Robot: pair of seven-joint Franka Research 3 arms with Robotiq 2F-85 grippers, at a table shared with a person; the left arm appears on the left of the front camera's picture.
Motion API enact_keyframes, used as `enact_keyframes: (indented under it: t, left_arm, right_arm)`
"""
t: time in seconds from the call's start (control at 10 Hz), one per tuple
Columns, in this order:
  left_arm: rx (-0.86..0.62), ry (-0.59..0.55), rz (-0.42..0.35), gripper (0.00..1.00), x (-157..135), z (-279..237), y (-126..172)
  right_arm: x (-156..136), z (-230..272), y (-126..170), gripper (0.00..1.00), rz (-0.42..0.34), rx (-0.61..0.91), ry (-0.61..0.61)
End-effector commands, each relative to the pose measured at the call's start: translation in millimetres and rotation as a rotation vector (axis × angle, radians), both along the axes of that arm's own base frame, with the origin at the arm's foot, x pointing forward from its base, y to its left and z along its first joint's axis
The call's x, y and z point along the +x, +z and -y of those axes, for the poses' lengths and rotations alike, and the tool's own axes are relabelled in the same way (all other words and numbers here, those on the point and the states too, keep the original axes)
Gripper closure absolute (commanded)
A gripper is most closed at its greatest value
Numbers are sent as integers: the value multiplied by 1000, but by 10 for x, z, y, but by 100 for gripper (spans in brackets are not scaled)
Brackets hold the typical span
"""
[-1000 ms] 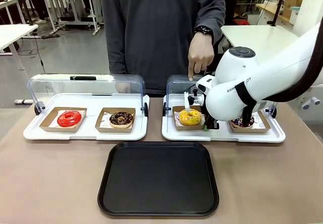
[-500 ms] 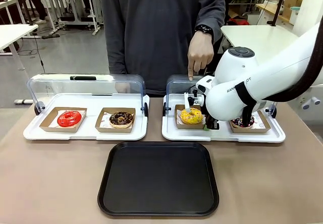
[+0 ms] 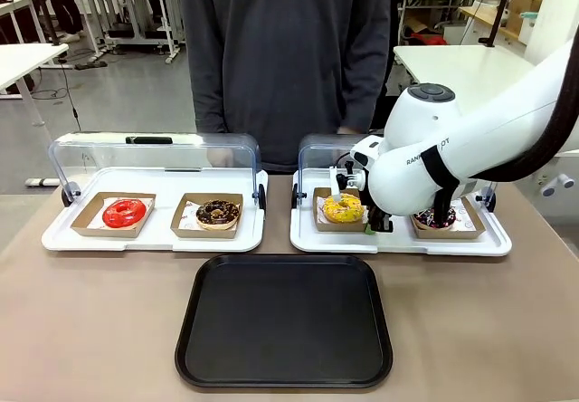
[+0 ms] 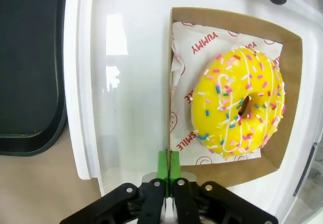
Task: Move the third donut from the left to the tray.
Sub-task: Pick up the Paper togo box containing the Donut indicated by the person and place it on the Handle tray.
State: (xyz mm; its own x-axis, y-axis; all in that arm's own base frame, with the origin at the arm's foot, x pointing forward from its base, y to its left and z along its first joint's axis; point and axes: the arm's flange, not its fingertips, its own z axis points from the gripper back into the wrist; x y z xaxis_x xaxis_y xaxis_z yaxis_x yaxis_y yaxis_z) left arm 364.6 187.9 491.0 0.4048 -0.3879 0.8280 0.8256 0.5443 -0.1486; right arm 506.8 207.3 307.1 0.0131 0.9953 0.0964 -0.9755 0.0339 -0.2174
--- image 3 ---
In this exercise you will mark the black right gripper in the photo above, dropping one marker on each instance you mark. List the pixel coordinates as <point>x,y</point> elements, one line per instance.
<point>382,221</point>

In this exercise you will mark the yellow sprinkled donut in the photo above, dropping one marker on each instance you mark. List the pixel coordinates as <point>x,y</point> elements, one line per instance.
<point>339,214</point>

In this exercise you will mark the brown cardboard donut box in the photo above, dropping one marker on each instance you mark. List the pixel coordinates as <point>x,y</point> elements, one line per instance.
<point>203,233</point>
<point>104,232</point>
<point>335,226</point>
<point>452,234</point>

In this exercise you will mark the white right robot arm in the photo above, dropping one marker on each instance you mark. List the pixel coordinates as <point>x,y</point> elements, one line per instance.
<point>452,148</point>

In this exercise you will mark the person's right forearm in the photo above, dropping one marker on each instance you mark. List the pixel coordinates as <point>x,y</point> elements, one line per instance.
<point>203,94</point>

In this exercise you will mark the person's left forearm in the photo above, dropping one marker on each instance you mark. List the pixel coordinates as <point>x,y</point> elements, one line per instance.
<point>366,94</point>

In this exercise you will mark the dark donut with sprinkles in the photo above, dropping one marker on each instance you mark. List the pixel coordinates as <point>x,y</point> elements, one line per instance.
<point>425,222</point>

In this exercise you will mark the black serving tray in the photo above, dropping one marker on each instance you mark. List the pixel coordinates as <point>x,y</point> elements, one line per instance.
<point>280,320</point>

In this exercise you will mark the chocolate donut with nuts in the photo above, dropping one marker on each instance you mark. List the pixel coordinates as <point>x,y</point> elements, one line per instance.
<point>212,221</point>

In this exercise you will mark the red glazed donut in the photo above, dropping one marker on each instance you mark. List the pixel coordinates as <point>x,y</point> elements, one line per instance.
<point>113,218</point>

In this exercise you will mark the person's left hand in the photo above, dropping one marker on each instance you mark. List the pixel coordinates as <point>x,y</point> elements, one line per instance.
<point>348,130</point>

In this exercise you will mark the clear display case lid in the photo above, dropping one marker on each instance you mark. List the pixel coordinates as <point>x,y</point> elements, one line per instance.
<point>316,148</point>
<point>158,150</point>

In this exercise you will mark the white device with knobs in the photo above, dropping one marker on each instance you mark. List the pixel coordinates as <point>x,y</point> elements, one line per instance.
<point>554,187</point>

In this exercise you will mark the person's grey sweater torso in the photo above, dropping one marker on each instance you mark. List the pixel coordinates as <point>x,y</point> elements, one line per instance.
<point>280,58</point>

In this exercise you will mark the wooden top desk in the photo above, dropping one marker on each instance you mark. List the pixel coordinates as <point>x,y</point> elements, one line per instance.
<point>488,19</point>

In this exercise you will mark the black stand pole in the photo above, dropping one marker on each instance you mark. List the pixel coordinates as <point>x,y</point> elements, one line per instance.
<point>45,8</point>
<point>500,8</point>

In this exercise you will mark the cardboard boxes stack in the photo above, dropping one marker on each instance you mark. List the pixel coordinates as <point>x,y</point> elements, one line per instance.
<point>520,8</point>

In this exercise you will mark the black floor pedals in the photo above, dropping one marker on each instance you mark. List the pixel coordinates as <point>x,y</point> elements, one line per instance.
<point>90,64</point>

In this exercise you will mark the background person in black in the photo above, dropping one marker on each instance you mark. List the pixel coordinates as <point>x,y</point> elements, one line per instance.
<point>68,12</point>

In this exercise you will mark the white table with foot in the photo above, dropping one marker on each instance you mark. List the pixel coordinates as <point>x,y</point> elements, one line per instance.
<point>27,58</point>

